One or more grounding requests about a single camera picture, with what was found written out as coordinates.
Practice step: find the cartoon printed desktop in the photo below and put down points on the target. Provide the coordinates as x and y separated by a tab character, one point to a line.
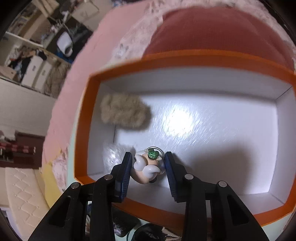
275	229

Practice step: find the pink floral quilt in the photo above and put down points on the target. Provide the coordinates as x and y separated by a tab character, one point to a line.
129	46

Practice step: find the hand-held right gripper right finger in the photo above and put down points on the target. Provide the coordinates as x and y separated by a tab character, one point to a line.
172	176

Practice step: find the red pillow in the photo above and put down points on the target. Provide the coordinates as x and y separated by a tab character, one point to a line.
208	32

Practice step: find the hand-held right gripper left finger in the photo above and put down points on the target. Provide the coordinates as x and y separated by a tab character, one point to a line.
126	176

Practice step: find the small cartoon figurine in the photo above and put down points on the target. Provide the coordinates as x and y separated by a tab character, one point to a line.
143	171

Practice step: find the white quilted mattress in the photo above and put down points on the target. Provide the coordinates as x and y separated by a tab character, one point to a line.
25	199

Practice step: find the orange cardboard box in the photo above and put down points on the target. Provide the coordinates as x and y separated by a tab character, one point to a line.
231	139

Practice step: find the white drawer unit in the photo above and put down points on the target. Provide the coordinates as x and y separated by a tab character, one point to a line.
34	73

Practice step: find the red white striped cloth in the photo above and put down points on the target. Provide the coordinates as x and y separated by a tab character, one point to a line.
16	148

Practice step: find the beige furry scrunchie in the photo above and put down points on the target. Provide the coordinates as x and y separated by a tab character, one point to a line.
124	111

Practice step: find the brown fuzzy blanket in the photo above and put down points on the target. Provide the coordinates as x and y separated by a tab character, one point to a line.
56	80

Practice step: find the mixed clothes pile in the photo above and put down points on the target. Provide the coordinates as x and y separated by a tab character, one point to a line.
20	58

